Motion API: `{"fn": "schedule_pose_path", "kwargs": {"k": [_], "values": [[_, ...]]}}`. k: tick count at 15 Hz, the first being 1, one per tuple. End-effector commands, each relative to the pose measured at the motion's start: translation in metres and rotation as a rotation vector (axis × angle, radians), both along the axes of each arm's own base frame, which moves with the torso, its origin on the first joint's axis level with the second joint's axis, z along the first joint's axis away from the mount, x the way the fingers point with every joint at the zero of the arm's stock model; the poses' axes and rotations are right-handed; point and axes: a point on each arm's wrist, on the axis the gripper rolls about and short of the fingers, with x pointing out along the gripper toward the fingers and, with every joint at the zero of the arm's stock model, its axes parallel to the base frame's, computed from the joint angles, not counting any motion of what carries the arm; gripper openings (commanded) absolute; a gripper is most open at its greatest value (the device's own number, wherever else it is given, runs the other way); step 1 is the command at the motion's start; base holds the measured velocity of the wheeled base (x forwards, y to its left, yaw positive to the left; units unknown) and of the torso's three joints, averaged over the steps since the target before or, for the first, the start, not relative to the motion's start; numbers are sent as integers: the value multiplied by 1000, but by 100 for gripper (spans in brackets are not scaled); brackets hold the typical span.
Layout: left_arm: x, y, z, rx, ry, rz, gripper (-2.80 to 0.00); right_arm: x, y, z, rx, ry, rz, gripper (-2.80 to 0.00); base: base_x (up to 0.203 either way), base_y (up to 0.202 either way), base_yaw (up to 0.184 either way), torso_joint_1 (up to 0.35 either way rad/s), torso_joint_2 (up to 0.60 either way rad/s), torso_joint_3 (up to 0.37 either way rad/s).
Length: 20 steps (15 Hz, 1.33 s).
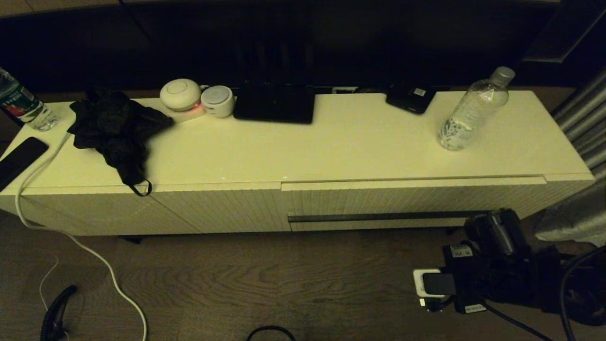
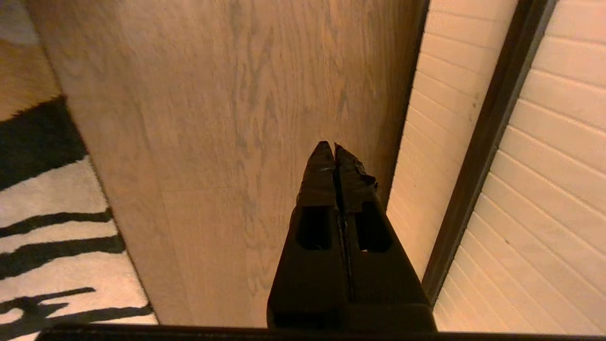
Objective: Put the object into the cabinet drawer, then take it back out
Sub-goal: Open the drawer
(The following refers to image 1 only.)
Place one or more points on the grey curtain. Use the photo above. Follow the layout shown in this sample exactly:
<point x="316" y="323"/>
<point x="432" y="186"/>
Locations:
<point x="582" y="123"/>

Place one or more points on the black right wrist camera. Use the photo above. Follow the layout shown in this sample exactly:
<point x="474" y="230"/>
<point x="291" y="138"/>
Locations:
<point x="497" y="234"/>

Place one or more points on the clear bottle with grey cap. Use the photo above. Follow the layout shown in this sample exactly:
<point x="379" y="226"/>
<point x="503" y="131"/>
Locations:
<point x="466" y="118"/>

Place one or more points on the black crumpled cloth bag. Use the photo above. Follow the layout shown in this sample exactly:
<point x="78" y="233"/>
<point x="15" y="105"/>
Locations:
<point x="113" y="128"/>

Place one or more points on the black smartphone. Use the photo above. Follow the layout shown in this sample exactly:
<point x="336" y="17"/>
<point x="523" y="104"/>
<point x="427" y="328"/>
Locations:
<point x="19" y="161"/>

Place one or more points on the black flat box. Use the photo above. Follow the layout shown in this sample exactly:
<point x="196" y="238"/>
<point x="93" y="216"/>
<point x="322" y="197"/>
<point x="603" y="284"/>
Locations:
<point x="274" y="104"/>

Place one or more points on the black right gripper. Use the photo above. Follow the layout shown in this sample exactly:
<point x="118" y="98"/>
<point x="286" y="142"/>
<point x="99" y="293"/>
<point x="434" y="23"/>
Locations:
<point x="468" y="279"/>

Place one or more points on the white low cabinet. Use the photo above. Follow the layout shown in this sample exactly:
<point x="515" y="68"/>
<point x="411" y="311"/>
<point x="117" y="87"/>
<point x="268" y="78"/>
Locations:
<point x="331" y="142"/>

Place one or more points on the small black device with label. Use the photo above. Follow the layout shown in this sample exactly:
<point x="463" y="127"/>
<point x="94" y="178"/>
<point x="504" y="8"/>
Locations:
<point x="409" y="101"/>

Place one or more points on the small white cylinder speaker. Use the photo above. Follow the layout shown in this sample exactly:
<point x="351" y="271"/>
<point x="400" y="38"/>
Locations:
<point x="218" y="101"/>

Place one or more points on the dark framed wall panel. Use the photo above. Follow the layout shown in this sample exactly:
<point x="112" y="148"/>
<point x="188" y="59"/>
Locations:
<point x="563" y="33"/>

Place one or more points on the flat white base with red light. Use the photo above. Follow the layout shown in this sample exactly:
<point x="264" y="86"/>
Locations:
<point x="190" y="114"/>

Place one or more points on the white round dome device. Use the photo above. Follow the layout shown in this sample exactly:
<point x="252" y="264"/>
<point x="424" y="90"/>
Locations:
<point x="180" y="94"/>

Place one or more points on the water bottle with green label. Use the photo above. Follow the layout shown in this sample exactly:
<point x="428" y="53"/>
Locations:
<point x="21" y="104"/>

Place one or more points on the white wall socket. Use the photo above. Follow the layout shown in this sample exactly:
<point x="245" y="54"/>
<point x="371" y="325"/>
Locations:
<point x="344" y="90"/>

